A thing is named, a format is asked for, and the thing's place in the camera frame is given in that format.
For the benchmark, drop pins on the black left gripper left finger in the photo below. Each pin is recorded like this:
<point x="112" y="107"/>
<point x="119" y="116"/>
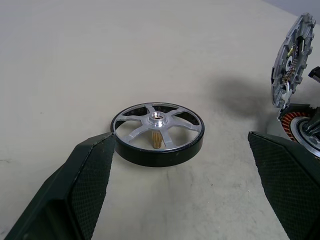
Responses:
<point x="75" y="190"/>

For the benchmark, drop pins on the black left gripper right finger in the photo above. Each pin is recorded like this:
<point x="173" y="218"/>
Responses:
<point x="290" y="180"/>

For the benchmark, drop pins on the black silver spoked rotor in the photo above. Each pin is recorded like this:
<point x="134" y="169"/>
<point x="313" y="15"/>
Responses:
<point x="160" y="155"/>

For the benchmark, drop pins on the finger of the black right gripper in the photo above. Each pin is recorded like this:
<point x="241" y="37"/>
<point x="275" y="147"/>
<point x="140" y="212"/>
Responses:
<point x="315" y="74"/>
<point x="313" y="127"/>

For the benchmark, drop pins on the silver motor housing copper windings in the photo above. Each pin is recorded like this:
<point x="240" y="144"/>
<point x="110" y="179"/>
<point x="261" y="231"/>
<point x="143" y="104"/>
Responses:
<point x="291" y="123"/>

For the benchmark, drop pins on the grey notched motor housing lid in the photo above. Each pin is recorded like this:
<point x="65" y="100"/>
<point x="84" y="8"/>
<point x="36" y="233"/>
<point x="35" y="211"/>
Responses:
<point x="282" y="65"/>

